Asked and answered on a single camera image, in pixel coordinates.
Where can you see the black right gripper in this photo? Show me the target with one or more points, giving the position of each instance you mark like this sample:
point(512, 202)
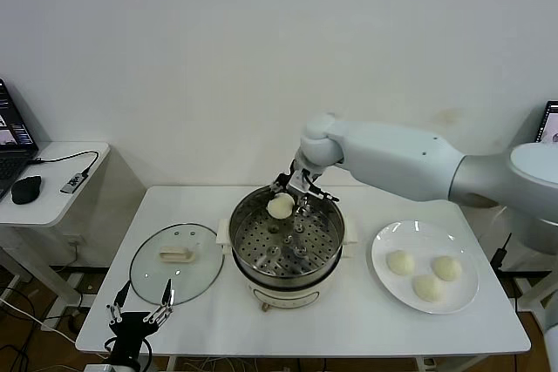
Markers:
point(305, 192)

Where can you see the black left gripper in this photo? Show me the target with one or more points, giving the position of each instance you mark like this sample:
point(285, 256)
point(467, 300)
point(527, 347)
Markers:
point(126, 328)

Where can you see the white steamed baozi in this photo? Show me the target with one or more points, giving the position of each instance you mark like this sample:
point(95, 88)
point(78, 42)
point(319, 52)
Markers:
point(429, 288)
point(400, 262)
point(446, 267)
point(279, 207)

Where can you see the glass pot lid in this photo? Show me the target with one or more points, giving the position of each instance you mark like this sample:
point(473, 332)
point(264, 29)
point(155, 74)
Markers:
point(176, 255)

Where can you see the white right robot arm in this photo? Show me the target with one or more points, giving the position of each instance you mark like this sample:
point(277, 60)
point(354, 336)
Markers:
point(392, 154)

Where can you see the steel perforated steamer basket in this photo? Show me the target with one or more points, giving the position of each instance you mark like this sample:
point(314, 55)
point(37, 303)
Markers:
point(246, 232)

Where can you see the white side table with mouse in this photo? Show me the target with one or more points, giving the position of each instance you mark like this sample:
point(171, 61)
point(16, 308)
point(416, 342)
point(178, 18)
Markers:
point(56, 211)

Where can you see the grey usb hub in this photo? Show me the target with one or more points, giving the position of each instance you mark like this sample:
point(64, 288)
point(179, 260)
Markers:
point(74, 182)

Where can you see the black computer mouse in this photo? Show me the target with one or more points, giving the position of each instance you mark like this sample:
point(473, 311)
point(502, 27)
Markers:
point(26, 189)

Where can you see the white round plate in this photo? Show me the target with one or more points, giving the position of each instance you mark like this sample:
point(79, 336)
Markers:
point(462, 250)

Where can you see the black laptop beside mouse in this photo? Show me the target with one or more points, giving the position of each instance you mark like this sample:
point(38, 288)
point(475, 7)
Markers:
point(11, 163)

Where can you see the white side table with sticker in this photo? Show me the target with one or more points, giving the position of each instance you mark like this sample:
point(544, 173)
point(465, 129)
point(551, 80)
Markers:
point(527, 293)

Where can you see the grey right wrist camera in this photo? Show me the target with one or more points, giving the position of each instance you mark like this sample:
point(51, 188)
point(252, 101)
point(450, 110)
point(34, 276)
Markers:
point(300, 179)

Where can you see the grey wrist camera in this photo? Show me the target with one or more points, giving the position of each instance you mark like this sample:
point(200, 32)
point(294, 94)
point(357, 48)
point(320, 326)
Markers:
point(300, 179)
point(97, 368)

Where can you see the white wall socket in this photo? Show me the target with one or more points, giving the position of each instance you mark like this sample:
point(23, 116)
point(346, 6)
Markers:
point(75, 241)

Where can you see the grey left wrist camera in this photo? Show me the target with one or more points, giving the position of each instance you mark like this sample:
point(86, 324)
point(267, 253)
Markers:
point(97, 368)

